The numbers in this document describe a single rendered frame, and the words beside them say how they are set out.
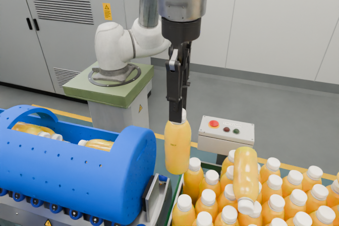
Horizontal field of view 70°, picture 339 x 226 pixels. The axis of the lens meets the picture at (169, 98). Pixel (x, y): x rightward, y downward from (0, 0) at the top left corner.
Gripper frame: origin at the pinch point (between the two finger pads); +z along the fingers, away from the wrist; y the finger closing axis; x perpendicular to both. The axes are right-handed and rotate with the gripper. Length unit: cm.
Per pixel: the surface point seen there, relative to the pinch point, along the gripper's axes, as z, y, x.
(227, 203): 30.8, 1.4, 16.0
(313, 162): 137, -133, 97
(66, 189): 23.6, 14.2, -26.5
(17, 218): 52, 14, -54
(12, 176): 24, 14, -44
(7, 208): 49, 13, -59
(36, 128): 20, -1, -48
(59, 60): 84, -156, -172
